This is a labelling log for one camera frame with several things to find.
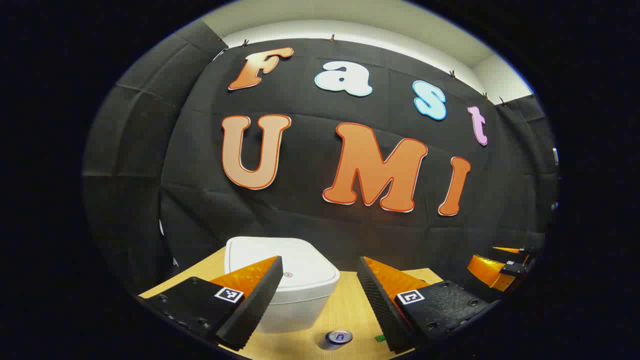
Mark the silver pop can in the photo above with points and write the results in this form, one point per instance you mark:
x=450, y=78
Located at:
x=338, y=338

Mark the wooden desktop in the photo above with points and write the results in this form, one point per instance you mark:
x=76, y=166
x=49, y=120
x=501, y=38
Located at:
x=345, y=310

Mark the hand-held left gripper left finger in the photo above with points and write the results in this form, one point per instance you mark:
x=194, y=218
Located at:
x=260, y=305

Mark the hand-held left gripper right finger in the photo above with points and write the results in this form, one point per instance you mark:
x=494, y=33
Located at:
x=380, y=310

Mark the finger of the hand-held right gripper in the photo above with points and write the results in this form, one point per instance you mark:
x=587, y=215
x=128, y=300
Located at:
x=515, y=250
x=487, y=270

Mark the black backdrop cloth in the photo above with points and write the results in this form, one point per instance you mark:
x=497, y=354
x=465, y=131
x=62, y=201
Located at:
x=310, y=220

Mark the white desktop garbage bin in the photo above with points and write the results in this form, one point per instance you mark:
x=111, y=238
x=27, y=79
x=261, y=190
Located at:
x=300, y=265

